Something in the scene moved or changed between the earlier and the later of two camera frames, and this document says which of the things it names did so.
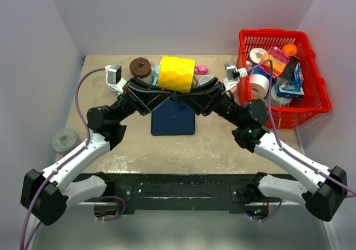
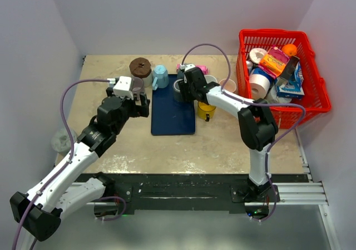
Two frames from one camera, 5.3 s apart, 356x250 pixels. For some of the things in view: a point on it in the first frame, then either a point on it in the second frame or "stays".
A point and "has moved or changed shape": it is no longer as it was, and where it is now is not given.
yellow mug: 176,74 has moved or changed shape
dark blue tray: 173,117 stays
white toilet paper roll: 256,54 stays
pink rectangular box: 201,69 stays
